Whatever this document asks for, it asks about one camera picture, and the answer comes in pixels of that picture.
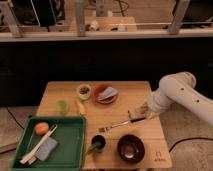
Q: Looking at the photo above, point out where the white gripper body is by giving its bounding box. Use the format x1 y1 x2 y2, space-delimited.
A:
147 89 174 115

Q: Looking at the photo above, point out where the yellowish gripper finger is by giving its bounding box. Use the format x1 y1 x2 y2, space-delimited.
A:
135 103 150 119

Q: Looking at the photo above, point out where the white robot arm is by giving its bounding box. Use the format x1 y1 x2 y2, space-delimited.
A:
135 72 213 126

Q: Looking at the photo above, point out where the dark purple bowl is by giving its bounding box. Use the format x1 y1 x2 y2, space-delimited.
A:
117 134 145 164

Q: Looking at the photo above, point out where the small white bowl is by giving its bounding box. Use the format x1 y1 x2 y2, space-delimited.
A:
77 84 91 100

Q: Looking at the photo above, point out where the grey blue cloth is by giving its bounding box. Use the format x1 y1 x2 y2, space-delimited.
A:
98 87 118 100

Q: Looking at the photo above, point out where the silver fork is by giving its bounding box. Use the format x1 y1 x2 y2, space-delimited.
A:
98 121 130 133

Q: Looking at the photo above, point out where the orange plate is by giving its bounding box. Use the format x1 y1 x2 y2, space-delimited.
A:
93 84 118 104

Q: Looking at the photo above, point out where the dark green cup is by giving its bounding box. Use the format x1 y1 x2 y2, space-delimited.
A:
91 135 106 151

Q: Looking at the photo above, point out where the yellow banana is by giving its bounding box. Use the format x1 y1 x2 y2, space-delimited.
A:
75 98 86 115

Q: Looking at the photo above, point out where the green plastic tray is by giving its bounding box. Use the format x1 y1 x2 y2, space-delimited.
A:
10 116 86 171

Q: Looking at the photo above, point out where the light green small cup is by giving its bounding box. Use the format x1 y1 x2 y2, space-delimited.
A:
56 100 69 116

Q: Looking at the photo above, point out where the grey blue sponge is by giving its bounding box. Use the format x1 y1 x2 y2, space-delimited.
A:
35 137 58 161

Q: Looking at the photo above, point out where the orange fruit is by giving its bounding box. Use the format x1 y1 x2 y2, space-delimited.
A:
34 122 49 136

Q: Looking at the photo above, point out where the black cable on floor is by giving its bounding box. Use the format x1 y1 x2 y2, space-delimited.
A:
168 136 213 153

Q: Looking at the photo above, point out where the metal railing frame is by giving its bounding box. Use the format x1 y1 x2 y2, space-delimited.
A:
0 0 213 42

